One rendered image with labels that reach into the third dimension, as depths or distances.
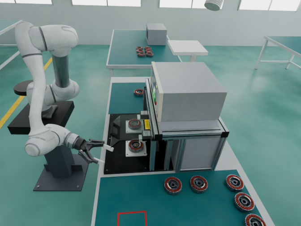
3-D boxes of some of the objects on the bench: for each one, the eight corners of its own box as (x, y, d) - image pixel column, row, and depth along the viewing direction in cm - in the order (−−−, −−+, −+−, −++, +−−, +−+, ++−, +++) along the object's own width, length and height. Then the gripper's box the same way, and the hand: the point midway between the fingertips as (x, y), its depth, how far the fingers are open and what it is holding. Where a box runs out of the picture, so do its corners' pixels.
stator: (175, 176, 131) (175, 173, 129) (184, 191, 123) (185, 187, 121) (160, 183, 127) (161, 180, 124) (169, 198, 119) (169, 194, 116)
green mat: (108, 114, 182) (108, 114, 182) (112, 82, 231) (112, 82, 230) (205, 111, 192) (205, 111, 192) (189, 81, 240) (189, 81, 240)
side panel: (175, 173, 134) (181, 139, 114) (174, 169, 136) (180, 135, 117) (214, 170, 136) (227, 137, 117) (212, 167, 139) (225, 133, 119)
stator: (128, 153, 141) (128, 149, 139) (128, 142, 150) (127, 138, 148) (144, 152, 142) (144, 149, 140) (142, 141, 151) (142, 138, 149)
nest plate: (125, 157, 140) (125, 155, 140) (125, 141, 152) (125, 140, 151) (146, 155, 142) (146, 154, 141) (144, 141, 154) (144, 140, 153)
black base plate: (103, 174, 130) (103, 172, 129) (110, 115, 181) (109, 113, 180) (173, 170, 135) (173, 168, 134) (160, 114, 186) (160, 112, 184)
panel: (173, 170, 133) (179, 138, 115) (160, 111, 185) (162, 83, 167) (175, 169, 133) (181, 138, 115) (161, 111, 185) (164, 83, 167)
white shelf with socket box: (169, 92, 219) (174, 51, 191) (164, 76, 248) (167, 40, 221) (199, 91, 222) (208, 52, 195) (191, 76, 252) (197, 40, 224)
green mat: (84, 306, 80) (84, 306, 80) (100, 177, 129) (100, 177, 128) (295, 280, 90) (295, 280, 90) (236, 169, 138) (236, 169, 138)
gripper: (85, 136, 131) (115, 149, 131) (63, 160, 109) (98, 175, 109) (88, 127, 128) (118, 140, 127) (65, 150, 106) (101, 166, 105)
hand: (107, 155), depth 118 cm, fingers open, 13 cm apart
